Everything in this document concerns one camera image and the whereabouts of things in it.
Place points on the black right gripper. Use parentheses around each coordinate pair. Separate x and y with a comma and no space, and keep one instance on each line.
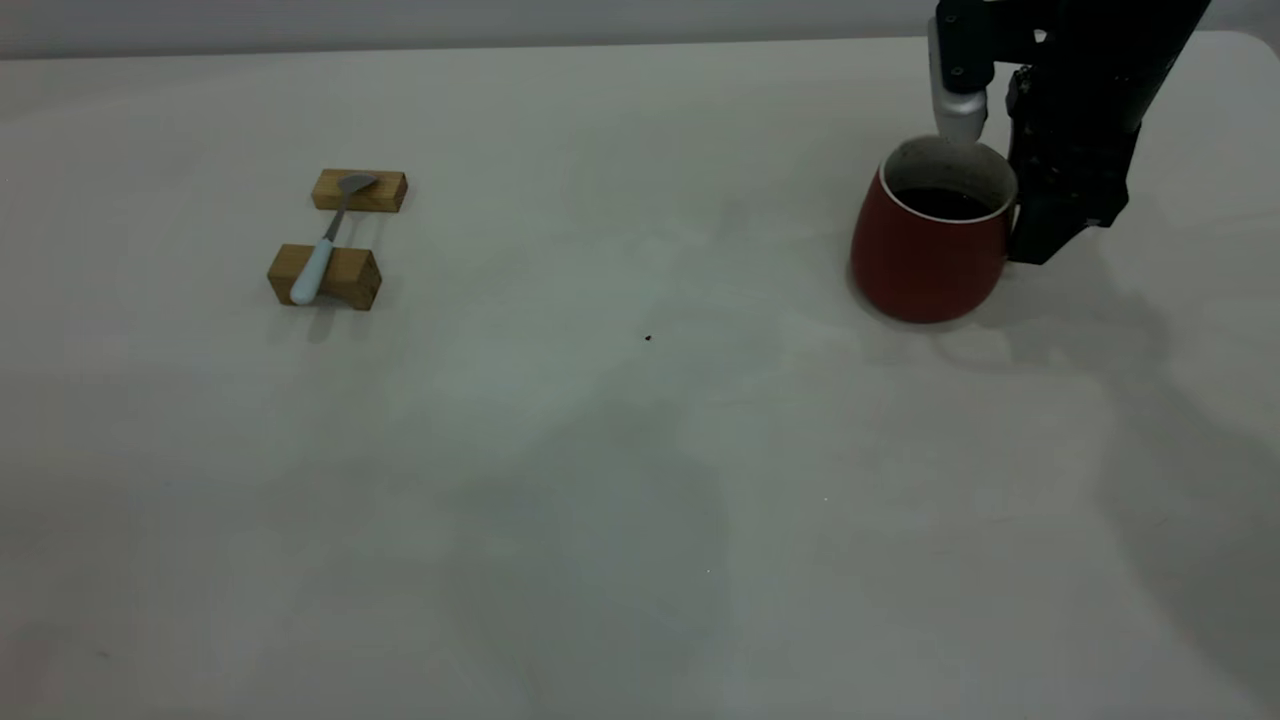
(1100,50)

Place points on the dark coffee liquid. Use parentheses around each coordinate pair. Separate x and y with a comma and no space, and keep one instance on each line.
(945,205)

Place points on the red ceramic mug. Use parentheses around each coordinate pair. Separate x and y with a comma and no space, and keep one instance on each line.
(920,270)

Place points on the flat rectangular wooden block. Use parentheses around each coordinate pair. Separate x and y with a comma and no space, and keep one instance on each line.
(385,192)

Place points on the wooden block with arch cutout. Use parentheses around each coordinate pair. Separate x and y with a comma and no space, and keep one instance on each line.
(350,275)

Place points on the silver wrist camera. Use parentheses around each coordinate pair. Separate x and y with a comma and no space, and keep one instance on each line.
(958,110)

